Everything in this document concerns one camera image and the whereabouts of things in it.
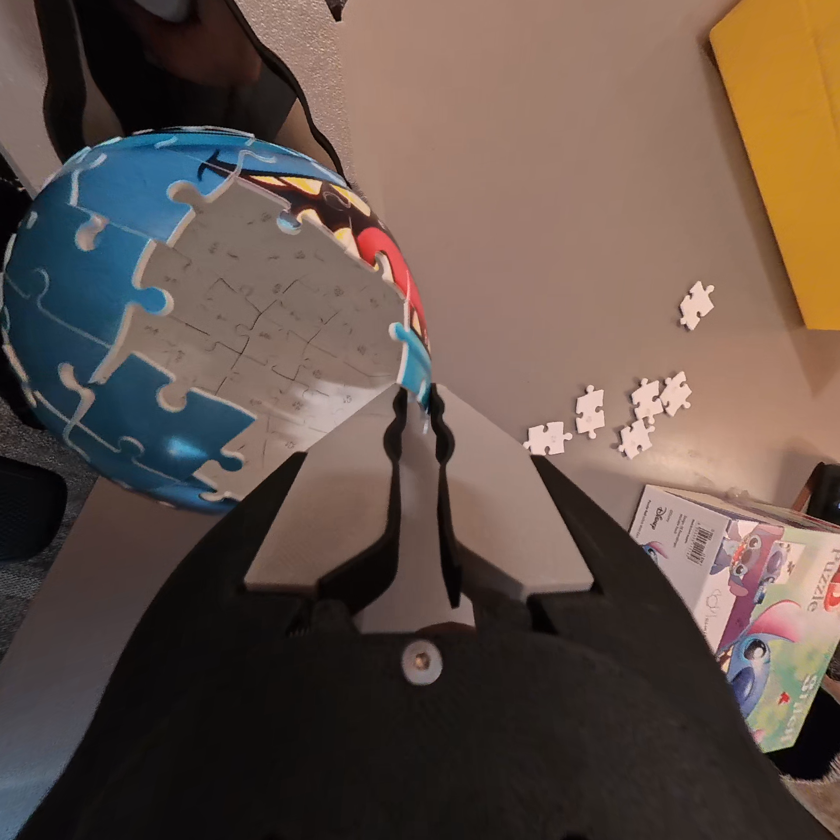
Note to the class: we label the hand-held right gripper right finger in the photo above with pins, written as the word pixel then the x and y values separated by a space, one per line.
pixel 512 518

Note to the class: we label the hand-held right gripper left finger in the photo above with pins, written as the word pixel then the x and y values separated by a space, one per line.
pixel 308 518

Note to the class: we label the white puzzle pieces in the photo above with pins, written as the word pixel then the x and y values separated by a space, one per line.
pixel 550 438

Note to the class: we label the blue puzzle ball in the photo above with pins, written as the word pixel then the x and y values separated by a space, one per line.
pixel 98 197

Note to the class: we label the printed cardboard puzzle box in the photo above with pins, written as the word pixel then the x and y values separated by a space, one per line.
pixel 774 610

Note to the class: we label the person's left hand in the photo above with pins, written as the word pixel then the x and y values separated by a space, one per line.
pixel 190 52

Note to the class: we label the black electronic device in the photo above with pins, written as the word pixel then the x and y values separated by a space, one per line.
pixel 823 492

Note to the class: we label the yellow plastic bin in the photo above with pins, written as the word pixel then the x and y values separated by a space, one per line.
pixel 787 131

